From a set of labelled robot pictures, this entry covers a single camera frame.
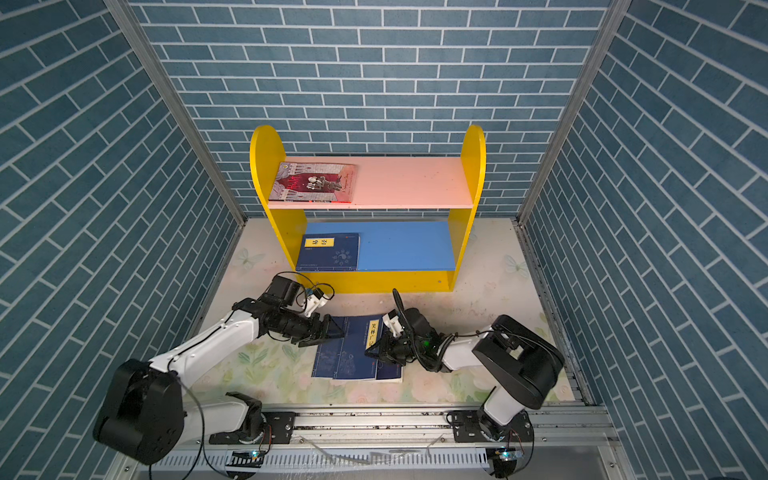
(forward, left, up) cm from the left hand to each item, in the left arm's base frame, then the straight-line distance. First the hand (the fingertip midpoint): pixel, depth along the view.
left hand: (335, 337), depth 80 cm
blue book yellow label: (+25, +4, +6) cm, 26 cm away
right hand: (-3, -7, -4) cm, 9 cm away
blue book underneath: (-8, -15, -3) cm, 17 cm away
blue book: (-3, -2, -7) cm, 8 cm away
